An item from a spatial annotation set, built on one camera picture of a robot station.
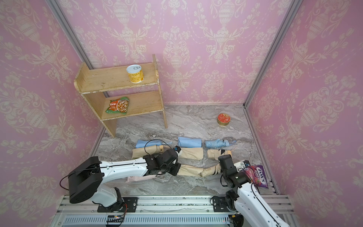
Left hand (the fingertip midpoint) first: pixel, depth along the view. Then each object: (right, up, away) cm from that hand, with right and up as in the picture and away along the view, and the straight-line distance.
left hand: (181, 169), depth 82 cm
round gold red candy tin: (+32, +29, +25) cm, 49 cm away
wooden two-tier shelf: (-53, +52, +34) cm, 81 cm away
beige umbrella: (+21, +7, +6) cm, 23 cm away
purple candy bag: (+44, -3, -1) cm, 44 cm away
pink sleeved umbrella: (-26, -4, -4) cm, 27 cm away
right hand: (+26, +3, +3) cm, 27 cm away
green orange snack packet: (-39, +38, +8) cm, 55 cm away
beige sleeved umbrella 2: (+10, 0, -2) cm, 10 cm away
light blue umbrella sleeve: (+5, +14, +12) cm, 19 cm away
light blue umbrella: (+25, +13, +12) cm, 30 cm away
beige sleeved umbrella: (-27, +8, +6) cm, 28 cm away
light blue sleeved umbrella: (-27, +13, +12) cm, 32 cm away
